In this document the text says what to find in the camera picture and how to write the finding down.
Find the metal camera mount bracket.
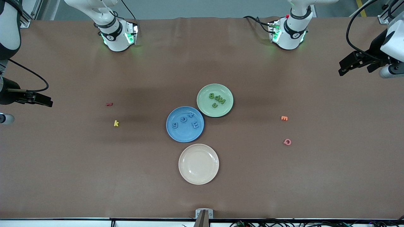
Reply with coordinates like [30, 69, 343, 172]
[194, 209, 214, 227]

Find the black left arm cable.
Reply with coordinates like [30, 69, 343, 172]
[346, 0, 384, 60]

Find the black arm base cable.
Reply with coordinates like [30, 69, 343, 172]
[243, 15, 272, 33]

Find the beige plate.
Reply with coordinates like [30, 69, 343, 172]
[178, 143, 220, 185]

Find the white table edge rail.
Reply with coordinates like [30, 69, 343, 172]
[0, 218, 404, 227]

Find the thin black base cable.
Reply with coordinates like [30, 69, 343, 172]
[122, 0, 139, 21]

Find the blue plate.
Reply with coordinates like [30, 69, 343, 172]
[166, 106, 205, 143]

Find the tangled cable bundle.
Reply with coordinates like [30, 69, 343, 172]
[229, 217, 404, 227]

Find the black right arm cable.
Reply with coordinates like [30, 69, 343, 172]
[8, 58, 49, 93]

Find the table cover sheet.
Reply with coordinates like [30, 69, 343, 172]
[0, 16, 404, 219]

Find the black cable loop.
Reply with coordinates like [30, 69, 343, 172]
[386, 0, 403, 20]

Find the green plate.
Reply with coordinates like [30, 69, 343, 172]
[196, 83, 234, 118]

